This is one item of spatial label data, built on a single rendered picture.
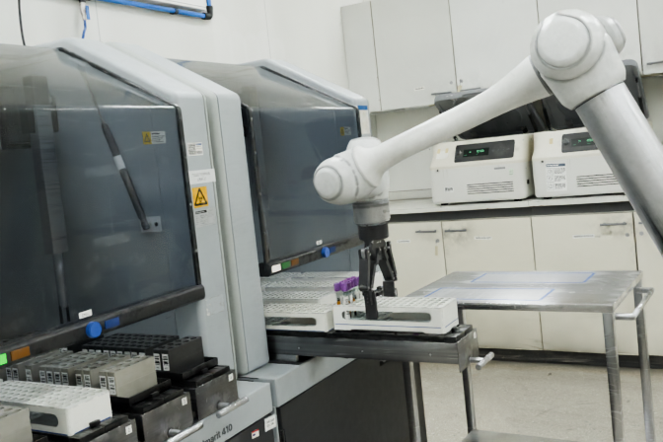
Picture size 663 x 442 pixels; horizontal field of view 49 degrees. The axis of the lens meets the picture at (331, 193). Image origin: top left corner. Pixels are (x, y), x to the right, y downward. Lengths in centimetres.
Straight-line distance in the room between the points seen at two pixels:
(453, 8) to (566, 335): 198
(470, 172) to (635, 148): 273
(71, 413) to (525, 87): 111
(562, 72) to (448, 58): 309
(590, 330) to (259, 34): 234
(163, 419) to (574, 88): 101
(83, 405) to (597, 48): 112
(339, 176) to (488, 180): 258
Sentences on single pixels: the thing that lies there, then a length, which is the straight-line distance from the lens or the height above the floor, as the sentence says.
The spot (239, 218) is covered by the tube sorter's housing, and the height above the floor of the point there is 112.
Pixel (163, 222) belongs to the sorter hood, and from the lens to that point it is 160.
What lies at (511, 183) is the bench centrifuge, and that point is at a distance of 404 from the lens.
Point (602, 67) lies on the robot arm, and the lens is 143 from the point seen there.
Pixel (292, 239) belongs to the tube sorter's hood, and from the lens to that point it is 199.
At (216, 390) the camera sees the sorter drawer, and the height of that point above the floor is 78.
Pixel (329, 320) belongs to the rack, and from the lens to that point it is 186.
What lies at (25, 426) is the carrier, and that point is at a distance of 140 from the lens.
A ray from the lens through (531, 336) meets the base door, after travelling 418.
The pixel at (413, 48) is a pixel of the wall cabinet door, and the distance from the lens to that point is 455.
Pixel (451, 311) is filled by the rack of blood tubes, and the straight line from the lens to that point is 176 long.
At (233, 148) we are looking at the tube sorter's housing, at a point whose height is 130.
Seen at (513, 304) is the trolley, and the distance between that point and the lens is 198.
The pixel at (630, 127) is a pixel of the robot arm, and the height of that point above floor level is 125.
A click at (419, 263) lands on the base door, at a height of 57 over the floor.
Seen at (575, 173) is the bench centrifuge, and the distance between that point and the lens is 397.
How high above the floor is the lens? 126
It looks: 3 degrees down
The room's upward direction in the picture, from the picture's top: 6 degrees counter-clockwise
